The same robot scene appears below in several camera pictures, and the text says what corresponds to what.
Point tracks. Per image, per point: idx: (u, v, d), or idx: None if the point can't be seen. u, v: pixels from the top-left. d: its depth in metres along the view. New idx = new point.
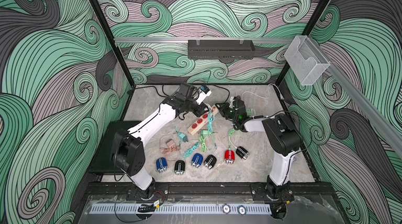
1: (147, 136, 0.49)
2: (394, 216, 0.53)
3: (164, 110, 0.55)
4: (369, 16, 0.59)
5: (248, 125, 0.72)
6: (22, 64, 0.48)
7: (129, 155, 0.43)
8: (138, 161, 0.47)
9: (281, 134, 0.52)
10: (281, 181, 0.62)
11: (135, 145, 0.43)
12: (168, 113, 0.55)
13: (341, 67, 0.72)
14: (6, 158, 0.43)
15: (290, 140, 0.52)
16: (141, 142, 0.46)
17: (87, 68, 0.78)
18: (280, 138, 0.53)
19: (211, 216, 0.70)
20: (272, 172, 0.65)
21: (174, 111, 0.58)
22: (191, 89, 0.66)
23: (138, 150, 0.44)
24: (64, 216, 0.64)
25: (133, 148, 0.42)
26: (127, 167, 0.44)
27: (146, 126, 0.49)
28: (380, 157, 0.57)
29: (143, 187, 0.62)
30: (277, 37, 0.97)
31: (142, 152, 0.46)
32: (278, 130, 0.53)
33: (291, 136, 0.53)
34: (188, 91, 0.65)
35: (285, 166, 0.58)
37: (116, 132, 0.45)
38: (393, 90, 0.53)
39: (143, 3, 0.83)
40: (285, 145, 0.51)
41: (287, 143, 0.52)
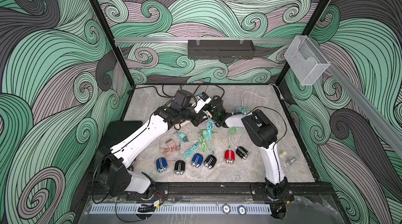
1: (132, 155, 0.44)
2: (394, 216, 0.53)
3: (153, 124, 0.50)
4: (369, 16, 0.59)
5: (229, 121, 0.75)
6: (23, 64, 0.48)
7: (109, 176, 0.39)
8: (122, 182, 0.43)
9: (258, 129, 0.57)
10: (277, 176, 0.63)
11: (115, 167, 0.39)
12: (157, 127, 0.50)
13: (341, 67, 0.72)
14: (5, 158, 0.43)
15: (267, 133, 0.58)
16: (122, 164, 0.41)
17: (87, 68, 0.78)
18: (257, 133, 0.58)
19: (211, 216, 0.70)
20: (268, 174, 0.65)
21: (165, 124, 0.52)
22: (188, 98, 0.60)
23: (120, 172, 0.40)
24: (64, 216, 0.64)
25: (114, 170, 0.38)
26: (108, 190, 0.41)
27: (131, 144, 0.44)
28: (381, 157, 0.57)
29: (141, 191, 0.61)
30: (277, 37, 0.97)
31: (125, 174, 0.43)
32: (254, 126, 0.59)
33: (267, 130, 0.59)
34: (184, 100, 0.59)
35: (272, 158, 0.61)
37: (99, 151, 0.42)
38: (394, 90, 0.53)
39: (143, 3, 0.83)
40: (263, 139, 0.57)
41: (264, 136, 0.57)
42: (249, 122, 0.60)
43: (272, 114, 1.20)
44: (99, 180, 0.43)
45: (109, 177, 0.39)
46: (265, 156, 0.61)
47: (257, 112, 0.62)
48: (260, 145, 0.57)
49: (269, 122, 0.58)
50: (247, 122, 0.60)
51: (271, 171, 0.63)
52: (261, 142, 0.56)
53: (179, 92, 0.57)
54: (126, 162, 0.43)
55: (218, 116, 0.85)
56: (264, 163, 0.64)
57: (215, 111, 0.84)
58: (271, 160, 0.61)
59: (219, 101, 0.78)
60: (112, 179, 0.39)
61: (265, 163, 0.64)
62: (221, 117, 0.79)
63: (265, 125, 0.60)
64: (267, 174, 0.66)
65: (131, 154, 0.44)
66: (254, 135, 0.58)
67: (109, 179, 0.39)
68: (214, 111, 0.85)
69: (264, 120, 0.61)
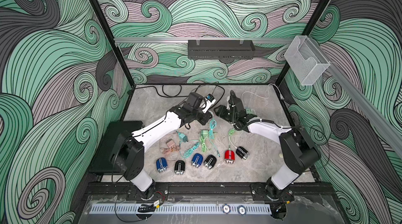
1: (149, 142, 0.48)
2: (394, 216, 0.53)
3: (168, 118, 0.55)
4: (369, 16, 0.59)
5: (254, 126, 0.62)
6: (23, 64, 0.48)
7: (129, 158, 0.43)
8: (136, 167, 0.46)
9: (297, 150, 0.46)
10: (282, 186, 0.60)
11: (136, 148, 0.42)
12: (172, 122, 0.55)
13: (341, 67, 0.72)
14: (5, 158, 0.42)
15: (308, 159, 0.46)
16: (142, 146, 0.45)
17: (87, 68, 0.78)
18: (296, 155, 0.46)
19: (211, 216, 0.70)
20: (274, 178, 0.63)
21: (179, 121, 0.57)
22: (199, 100, 0.66)
23: (139, 155, 0.44)
24: (64, 216, 0.64)
25: (135, 152, 0.42)
26: (124, 171, 0.44)
27: (150, 131, 0.49)
28: (380, 157, 0.57)
29: (142, 189, 0.61)
30: (277, 37, 0.97)
31: (141, 158, 0.46)
32: (295, 147, 0.47)
33: (309, 154, 0.47)
34: (196, 101, 0.65)
35: (292, 177, 0.53)
37: (121, 135, 0.45)
38: (394, 90, 0.53)
39: (143, 3, 0.83)
40: (302, 165, 0.46)
41: (304, 161, 0.46)
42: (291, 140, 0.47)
43: (272, 114, 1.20)
44: (114, 164, 0.45)
45: (129, 158, 0.43)
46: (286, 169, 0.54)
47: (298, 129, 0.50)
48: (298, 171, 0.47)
49: (313, 145, 0.48)
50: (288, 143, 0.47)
51: (281, 181, 0.60)
52: (298, 168, 0.46)
53: (192, 94, 0.63)
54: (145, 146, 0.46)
55: (237, 117, 0.72)
56: (279, 171, 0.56)
57: (234, 111, 0.73)
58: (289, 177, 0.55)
59: (238, 100, 0.72)
60: (132, 160, 0.42)
61: (279, 172, 0.59)
62: (241, 119, 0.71)
63: (306, 147, 0.49)
64: (272, 176, 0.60)
65: (149, 141, 0.48)
66: (292, 159, 0.47)
67: (128, 161, 0.43)
68: (234, 111, 0.73)
69: (306, 141, 0.48)
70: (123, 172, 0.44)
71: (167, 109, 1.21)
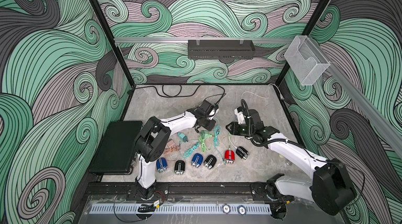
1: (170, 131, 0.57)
2: (394, 216, 0.53)
3: (188, 114, 0.64)
4: (369, 16, 0.59)
5: (278, 146, 0.55)
6: (22, 64, 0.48)
7: (155, 140, 0.49)
8: (159, 150, 0.51)
9: (334, 189, 0.40)
10: (285, 192, 0.60)
11: (164, 131, 0.49)
12: (190, 119, 0.63)
13: (341, 67, 0.72)
14: (5, 158, 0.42)
15: (344, 200, 0.41)
16: (169, 130, 0.50)
17: (87, 68, 0.78)
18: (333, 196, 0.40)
19: (211, 216, 0.70)
20: (279, 182, 0.63)
21: (194, 121, 0.66)
22: (210, 107, 0.75)
23: (164, 138, 0.50)
24: (65, 216, 0.64)
25: (162, 135, 0.49)
26: (148, 153, 0.49)
27: (171, 122, 0.55)
28: (380, 157, 0.57)
29: (145, 185, 0.62)
30: (277, 37, 0.97)
31: (165, 143, 0.52)
32: (332, 187, 0.40)
33: (345, 194, 0.41)
34: (208, 107, 0.75)
35: (303, 196, 0.51)
37: (149, 120, 0.52)
38: (394, 90, 0.53)
39: (143, 3, 0.83)
40: (338, 208, 0.40)
41: (339, 203, 0.40)
42: (328, 177, 0.40)
43: (272, 114, 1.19)
44: (140, 144, 0.51)
45: (156, 140, 0.49)
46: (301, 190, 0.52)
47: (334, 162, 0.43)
48: (327, 209, 0.42)
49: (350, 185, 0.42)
50: (325, 180, 0.40)
51: (286, 190, 0.59)
52: (330, 208, 0.41)
53: (205, 101, 0.74)
54: None
55: (254, 130, 0.65)
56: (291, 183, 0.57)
57: (250, 123, 0.66)
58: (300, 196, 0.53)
59: (254, 112, 0.65)
60: (157, 143, 0.49)
61: (289, 185, 0.57)
62: (258, 131, 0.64)
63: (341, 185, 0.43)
64: (276, 181, 0.65)
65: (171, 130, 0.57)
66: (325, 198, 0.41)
67: (154, 143, 0.49)
68: (249, 123, 0.67)
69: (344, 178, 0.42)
70: (146, 153, 0.49)
71: (167, 109, 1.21)
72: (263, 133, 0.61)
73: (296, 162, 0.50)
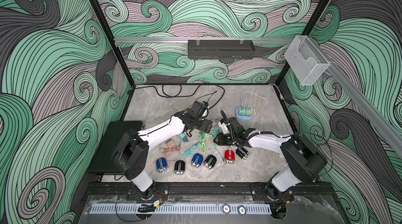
1: (154, 142, 0.49)
2: (394, 216, 0.53)
3: (174, 121, 0.57)
4: (369, 16, 0.59)
5: (255, 141, 0.61)
6: (23, 65, 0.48)
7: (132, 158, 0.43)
8: (138, 166, 0.46)
9: (301, 158, 0.45)
10: (284, 189, 0.60)
11: (141, 147, 0.43)
12: (176, 126, 0.56)
13: (341, 67, 0.72)
14: (6, 158, 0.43)
15: (315, 166, 0.45)
16: (147, 145, 0.46)
17: (87, 68, 0.78)
18: (301, 163, 0.45)
19: (211, 216, 0.70)
20: (275, 179, 0.63)
21: (182, 126, 0.58)
22: (202, 109, 0.68)
23: (142, 154, 0.44)
24: (64, 216, 0.64)
25: (138, 151, 0.43)
26: (125, 170, 0.44)
27: (155, 132, 0.50)
28: (380, 157, 0.57)
29: (142, 189, 0.61)
30: (277, 37, 0.97)
31: (144, 158, 0.46)
32: (299, 155, 0.46)
33: (314, 160, 0.46)
34: (200, 109, 0.68)
35: (296, 181, 0.52)
37: (126, 133, 0.46)
38: (394, 90, 0.53)
39: (143, 3, 0.83)
40: (311, 174, 0.44)
41: (312, 169, 0.44)
42: (292, 148, 0.46)
43: (272, 114, 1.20)
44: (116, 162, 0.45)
45: (132, 157, 0.43)
46: (290, 175, 0.52)
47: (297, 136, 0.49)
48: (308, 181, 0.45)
49: (316, 150, 0.47)
50: (290, 152, 0.46)
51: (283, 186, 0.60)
52: (307, 177, 0.44)
53: (196, 103, 0.66)
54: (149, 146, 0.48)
55: (236, 134, 0.72)
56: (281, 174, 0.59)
57: (232, 129, 0.73)
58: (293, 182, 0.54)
59: (233, 118, 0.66)
60: (134, 159, 0.43)
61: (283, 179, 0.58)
62: (240, 134, 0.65)
63: (310, 154, 0.48)
64: (274, 178, 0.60)
65: (154, 141, 0.49)
66: (299, 170, 0.45)
67: (129, 160, 0.44)
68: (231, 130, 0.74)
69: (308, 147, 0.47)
70: (124, 170, 0.44)
71: (167, 109, 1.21)
72: (243, 136, 0.66)
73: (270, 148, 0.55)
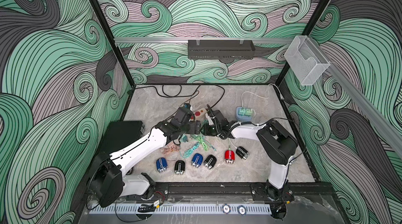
1: (129, 164, 0.45)
2: (394, 216, 0.53)
3: (153, 136, 0.52)
4: (369, 16, 0.59)
5: (236, 132, 0.65)
6: (22, 65, 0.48)
7: (104, 185, 0.39)
8: (114, 192, 0.42)
9: (275, 142, 0.50)
10: (281, 186, 0.61)
11: (112, 174, 0.39)
12: (157, 140, 0.52)
13: (341, 67, 0.72)
14: (5, 158, 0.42)
15: (287, 148, 0.50)
16: (120, 171, 0.42)
17: (87, 68, 0.78)
18: (275, 146, 0.49)
19: (211, 216, 0.70)
20: (271, 178, 0.63)
21: (164, 139, 0.55)
22: (187, 115, 0.63)
23: (115, 180, 0.40)
24: (64, 216, 0.64)
25: (110, 177, 0.39)
26: (100, 197, 0.40)
27: (130, 153, 0.46)
28: (380, 157, 0.57)
29: (139, 193, 0.61)
30: (277, 37, 0.97)
31: (120, 183, 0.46)
32: (272, 140, 0.51)
33: (286, 144, 0.51)
34: (184, 116, 0.62)
35: (283, 171, 0.55)
37: (98, 156, 0.42)
38: (394, 90, 0.53)
39: (143, 3, 0.83)
40: (284, 155, 0.49)
41: (283, 151, 0.49)
42: (267, 134, 0.51)
43: (272, 114, 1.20)
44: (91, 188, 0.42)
45: (104, 184, 0.39)
46: (275, 164, 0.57)
47: (270, 122, 0.54)
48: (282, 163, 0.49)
49: (288, 134, 0.52)
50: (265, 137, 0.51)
51: (278, 181, 0.60)
52: (281, 159, 0.49)
53: (180, 110, 0.61)
54: (123, 169, 0.43)
55: (220, 126, 0.76)
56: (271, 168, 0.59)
57: (216, 122, 0.77)
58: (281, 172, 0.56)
59: (218, 111, 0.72)
60: (107, 187, 0.39)
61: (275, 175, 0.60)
62: (224, 127, 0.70)
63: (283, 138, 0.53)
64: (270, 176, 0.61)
65: (129, 163, 0.45)
66: (274, 153, 0.49)
67: (102, 187, 0.39)
68: (214, 122, 0.77)
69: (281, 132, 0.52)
70: (98, 197, 0.40)
71: (167, 109, 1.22)
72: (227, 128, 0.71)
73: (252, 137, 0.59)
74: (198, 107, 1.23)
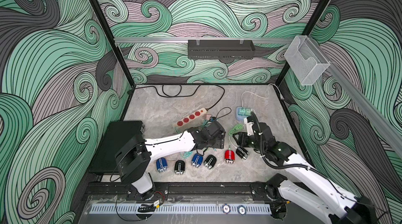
1: (157, 154, 0.47)
2: (394, 216, 0.53)
3: (183, 138, 0.53)
4: (369, 16, 0.59)
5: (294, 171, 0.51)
6: (22, 64, 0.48)
7: (132, 165, 0.42)
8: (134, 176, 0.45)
9: None
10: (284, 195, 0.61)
11: (142, 158, 0.42)
12: (186, 143, 0.53)
13: (341, 67, 0.72)
14: (6, 157, 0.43)
15: None
16: (148, 158, 0.42)
17: (87, 68, 0.78)
18: None
19: (211, 216, 0.70)
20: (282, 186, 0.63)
21: (192, 145, 0.55)
22: (219, 131, 0.63)
23: (140, 166, 0.42)
24: (64, 216, 0.64)
25: (139, 161, 0.41)
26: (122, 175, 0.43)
27: (162, 145, 0.48)
28: (381, 157, 0.57)
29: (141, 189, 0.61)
30: (277, 37, 0.97)
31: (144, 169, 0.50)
32: None
33: None
34: (215, 131, 0.62)
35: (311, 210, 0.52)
37: (134, 137, 0.45)
38: (393, 90, 0.53)
39: (143, 3, 0.83)
40: None
41: None
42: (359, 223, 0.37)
43: (272, 114, 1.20)
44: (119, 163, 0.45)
45: (131, 165, 0.42)
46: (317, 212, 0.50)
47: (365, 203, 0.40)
48: None
49: None
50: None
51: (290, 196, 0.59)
52: None
53: (214, 123, 0.61)
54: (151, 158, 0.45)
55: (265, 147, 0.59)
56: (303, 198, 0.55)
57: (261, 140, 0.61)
58: (303, 204, 0.54)
59: (266, 126, 0.59)
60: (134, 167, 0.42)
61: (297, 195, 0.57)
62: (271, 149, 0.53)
63: None
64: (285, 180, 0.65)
65: (157, 153, 0.46)
66: None
67: (129, 167, 0.42)
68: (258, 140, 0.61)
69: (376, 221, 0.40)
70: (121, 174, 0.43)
71: (167, 109, 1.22)
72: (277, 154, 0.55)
73: (300, 179, 0.50)
74: (198, 107, 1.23)
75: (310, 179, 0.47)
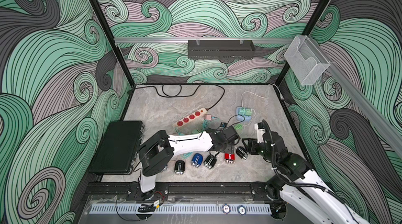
1: (178, 151, 0.48)
2: (394, 216, 0.53)
3: (203, 138, 0.55)
4: (369, 16, 0.59)
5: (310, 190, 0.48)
6: (22, 64, 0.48)
7: (156, 158, 0.44)
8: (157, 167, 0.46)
9: None
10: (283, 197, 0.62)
11: (166, 153, 0.44)
12: (205, 143, 0.55)
13: (341, 67, 0.72)
14: (6, 157, 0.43)
15: None
16: (172, 152, 0.45)
17: (87, 68, 0.78)
18: None
19: (211, 216, 0.70)
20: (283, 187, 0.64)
21: (210, 146, 0.57)
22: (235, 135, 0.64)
23: (163, 161, 0.45)
24: (64, 216, 0.64)
25: (163, 156, 0.43)
26: (146, 166, 0.45)
27: (183, 143, 0.50)
28: (381, 158, 0.57)
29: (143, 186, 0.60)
30: (277, 37, 0.97)
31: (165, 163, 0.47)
32: None
33: None
34: (232, 135, 0.64)
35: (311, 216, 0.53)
37: (158, 133, 0.48)
38: (393, 90, 0.53)
39: (143, 3, 0.83)
40: None
41: None
42: None
43: (272, 114, 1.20)
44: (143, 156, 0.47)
45: (155, 159, 0.45)
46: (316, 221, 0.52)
47: None
48: None
49: None
50: None
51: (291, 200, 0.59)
52: None
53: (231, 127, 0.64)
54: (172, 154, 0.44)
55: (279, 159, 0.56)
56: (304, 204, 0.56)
57: (275, 150, 0.57)
58: (306, 213, 0.55)
59: (278, 137, 0.56)
60: (158, 159, 0.44)
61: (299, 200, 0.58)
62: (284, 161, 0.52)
63: None
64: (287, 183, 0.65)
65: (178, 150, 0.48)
66: None
67: (153, 160, 0.45)
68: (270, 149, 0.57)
69: None
70: (145, 166, 0.46)
71: (167, 109, 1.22)
72: (291, 167, 0.52)
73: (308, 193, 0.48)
74: (198, 107, 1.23)
75: (324, 202, 0.46)
